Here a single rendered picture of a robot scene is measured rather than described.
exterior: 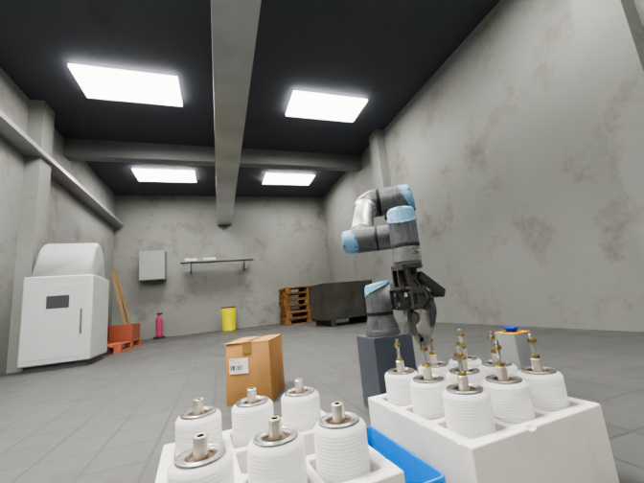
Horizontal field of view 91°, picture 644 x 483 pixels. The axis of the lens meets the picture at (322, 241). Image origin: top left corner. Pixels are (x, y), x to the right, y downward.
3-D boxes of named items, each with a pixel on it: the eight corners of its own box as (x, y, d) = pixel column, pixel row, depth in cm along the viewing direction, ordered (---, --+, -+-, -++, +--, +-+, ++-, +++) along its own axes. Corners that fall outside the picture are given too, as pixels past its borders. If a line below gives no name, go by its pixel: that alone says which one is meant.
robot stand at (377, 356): (363, 405, 140) (356, 335, 146) (399, 398, 146) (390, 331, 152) (383, 418, 124) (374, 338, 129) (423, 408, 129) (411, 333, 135)
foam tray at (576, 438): (375, 465, 90) (367, 397, 93) (477, 431, 104) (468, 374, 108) (491, 563, 54) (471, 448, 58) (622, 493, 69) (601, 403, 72)
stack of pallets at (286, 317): (324, 318, 874) (321, 286, 891) (334, 319, 794) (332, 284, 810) (279, 324, 835) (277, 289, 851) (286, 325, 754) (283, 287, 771)
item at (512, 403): (556, 469, 68) (537, 379, 71) (529, 484, 64) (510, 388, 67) (512, 451, 76) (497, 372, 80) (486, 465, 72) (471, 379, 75)
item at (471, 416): (449, 471, 71) (436, 385, 74) (494, 469, 70) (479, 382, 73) (463, 497, 61) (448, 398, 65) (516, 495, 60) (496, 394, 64)
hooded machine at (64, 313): (47, 364, 421) (54, 249, 450) (110, 356, 444) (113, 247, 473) (11, 376, 348) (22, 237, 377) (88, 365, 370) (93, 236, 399)
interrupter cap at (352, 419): (312, 421, 60) (311, 417, 60) (348, 412, 63) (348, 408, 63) (328, 435, 53) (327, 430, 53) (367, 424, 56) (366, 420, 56)
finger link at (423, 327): (414, 350, 78) (407, 311, 80) (427, 345, 82) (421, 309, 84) (425, 350, 76) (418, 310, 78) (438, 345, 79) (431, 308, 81)
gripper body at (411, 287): (390, 312, 82) (384, 265, 84) (410, 310, 87) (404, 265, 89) (415, 311, 76) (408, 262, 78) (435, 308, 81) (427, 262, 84)
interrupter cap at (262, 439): (249, 437, 55) (249, 432, 56) (290, 426, 58) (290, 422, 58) (257, 454, 49) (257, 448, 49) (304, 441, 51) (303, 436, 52)
